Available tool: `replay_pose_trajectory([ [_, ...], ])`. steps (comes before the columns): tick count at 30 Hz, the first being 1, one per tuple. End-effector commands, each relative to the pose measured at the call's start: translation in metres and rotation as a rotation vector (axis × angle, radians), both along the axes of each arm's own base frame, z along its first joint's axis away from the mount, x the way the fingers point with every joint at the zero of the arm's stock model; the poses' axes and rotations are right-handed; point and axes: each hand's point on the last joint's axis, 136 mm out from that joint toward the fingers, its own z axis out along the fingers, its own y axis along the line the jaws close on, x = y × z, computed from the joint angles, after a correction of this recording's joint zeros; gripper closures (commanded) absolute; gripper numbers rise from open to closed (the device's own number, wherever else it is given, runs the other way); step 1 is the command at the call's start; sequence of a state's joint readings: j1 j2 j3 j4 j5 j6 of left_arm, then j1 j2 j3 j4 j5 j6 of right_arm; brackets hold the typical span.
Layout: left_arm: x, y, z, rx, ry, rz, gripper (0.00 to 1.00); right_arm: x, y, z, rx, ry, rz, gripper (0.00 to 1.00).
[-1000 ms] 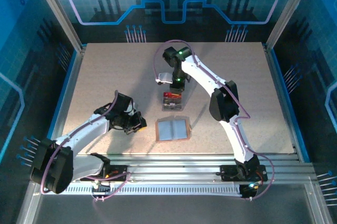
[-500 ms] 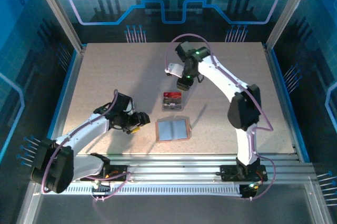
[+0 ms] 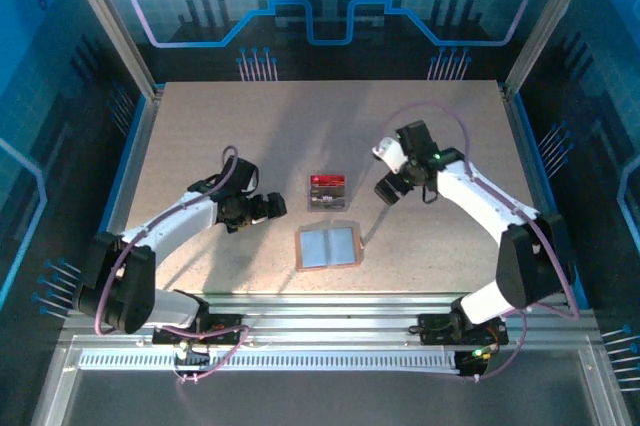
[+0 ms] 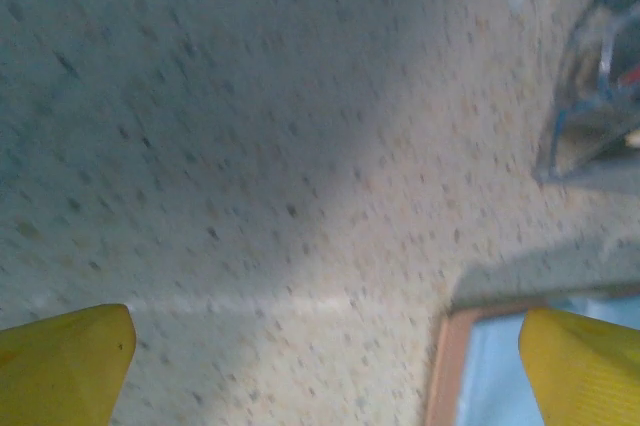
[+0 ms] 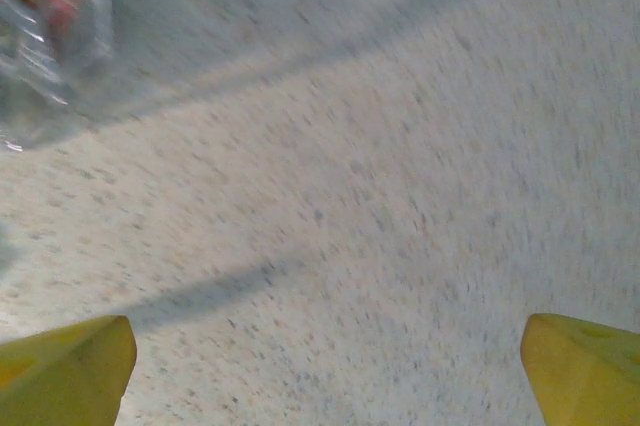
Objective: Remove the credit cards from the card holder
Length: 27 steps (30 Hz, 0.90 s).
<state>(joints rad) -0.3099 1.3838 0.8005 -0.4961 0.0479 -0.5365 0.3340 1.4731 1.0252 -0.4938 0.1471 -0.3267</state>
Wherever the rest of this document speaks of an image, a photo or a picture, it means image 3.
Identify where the black credit card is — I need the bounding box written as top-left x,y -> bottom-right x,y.
308,186 -> 348,211

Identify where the brown leather card holder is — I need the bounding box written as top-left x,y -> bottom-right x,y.
294,225 -> 362,273

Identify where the red credit card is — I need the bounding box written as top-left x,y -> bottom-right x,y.
309,173 -> 347,189

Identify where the clear acrylic card stand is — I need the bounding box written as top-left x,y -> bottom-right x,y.
304,171 -> 352,214

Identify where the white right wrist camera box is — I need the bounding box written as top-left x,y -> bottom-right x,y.
370,137 -> 405,173

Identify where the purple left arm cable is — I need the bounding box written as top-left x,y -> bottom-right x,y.
94,145 -> 250,385

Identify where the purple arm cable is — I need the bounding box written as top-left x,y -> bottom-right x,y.
382,102 -> 582,383
94,145 -> 250,385

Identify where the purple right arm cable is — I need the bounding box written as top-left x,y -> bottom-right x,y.
382,102 -> 582,383

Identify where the aluminium side rail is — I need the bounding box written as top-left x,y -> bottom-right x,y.
82,85 -> 166,310
499,83 -> 581,310

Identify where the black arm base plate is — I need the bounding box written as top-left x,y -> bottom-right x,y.
151,312 -> 244,346
417,312 -> 510,346

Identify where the aluminium front frame rail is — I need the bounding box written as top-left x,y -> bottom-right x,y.
59,292 -> 601,350

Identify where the white slotted cable duct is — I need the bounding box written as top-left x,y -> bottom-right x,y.
77,348 -> 462,374

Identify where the aluminium frame post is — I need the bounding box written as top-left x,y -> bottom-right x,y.
54,0 -> 161,100
502,0 -> 604,100

